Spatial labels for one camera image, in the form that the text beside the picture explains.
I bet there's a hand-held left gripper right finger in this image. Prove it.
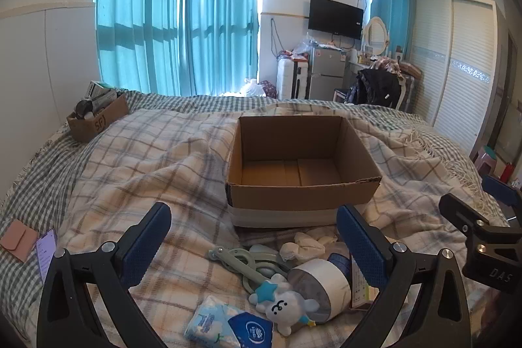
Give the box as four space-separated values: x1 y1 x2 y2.
335 204 482 348

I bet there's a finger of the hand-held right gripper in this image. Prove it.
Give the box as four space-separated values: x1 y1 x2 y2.
482 174 522 210
439 193 496 236

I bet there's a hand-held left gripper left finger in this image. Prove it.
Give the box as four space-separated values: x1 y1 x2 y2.
37 202 172 348

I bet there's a small carton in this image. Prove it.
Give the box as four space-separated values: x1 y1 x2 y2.
350 256 382 310

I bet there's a white sock bundle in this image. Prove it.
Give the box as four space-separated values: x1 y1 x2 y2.
279 232 339 263

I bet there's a white tape roll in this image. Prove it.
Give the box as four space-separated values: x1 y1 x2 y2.
287 258 352 324

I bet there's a pale green plastic tool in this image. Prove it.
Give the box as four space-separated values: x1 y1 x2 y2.
208 245 286 294

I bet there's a large cardboard box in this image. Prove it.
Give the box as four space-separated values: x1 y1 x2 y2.
225 115 383 228

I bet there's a light blue tissue pack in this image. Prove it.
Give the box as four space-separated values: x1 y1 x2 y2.
184 295 237 344

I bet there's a white and blue plush toy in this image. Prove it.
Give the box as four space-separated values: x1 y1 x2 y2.
251 274 321 334

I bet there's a dark blue tissue pack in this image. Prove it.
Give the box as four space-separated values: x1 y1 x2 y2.
226 311 274 348

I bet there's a pink plastic stool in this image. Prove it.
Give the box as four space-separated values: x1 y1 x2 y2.
471 146 496 173

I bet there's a plaid fringed blanket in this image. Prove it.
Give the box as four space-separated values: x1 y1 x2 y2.
53 101 510 348

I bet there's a smartphone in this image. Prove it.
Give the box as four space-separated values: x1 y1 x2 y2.
36 229 58 285

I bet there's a pink wallet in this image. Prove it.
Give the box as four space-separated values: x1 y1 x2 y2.
0 220 37 263

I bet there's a small cardboard box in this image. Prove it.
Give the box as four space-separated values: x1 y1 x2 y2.
67 93 129 143

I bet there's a white sliding door wardrobe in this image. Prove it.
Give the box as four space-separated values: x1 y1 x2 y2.
408 0 508 153

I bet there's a green checkered bed sheet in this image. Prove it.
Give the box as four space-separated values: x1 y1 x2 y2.
0 91 522 348

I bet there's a black jacket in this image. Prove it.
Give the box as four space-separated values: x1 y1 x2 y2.
345 68 402 110

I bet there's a black round container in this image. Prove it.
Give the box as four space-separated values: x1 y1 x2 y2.
74 99 94 118

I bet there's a patterned cloth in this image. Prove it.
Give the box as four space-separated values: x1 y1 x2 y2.
369 58 402 75

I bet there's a green and white carton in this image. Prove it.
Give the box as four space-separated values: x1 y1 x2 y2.
87 81 119 104

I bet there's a silver mini fridge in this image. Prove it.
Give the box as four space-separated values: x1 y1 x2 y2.
309 46 347 101

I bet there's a white suitcase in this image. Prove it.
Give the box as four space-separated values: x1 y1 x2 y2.
276 58 309 100

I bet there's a white oval mirror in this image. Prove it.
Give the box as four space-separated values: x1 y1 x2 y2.
364 16 390 56

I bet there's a clear plastic bag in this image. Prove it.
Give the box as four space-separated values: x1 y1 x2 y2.
291 33 315 57

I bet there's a narrow teal curtain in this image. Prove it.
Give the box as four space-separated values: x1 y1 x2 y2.
369 0 417 67

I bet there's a wide teal curtain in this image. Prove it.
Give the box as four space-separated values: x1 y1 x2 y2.
95 0 186 96

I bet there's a black wall television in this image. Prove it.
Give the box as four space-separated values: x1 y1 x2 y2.
308 0 364 40

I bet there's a dark wall cable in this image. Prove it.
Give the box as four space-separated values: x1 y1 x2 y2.
270 18 286 57

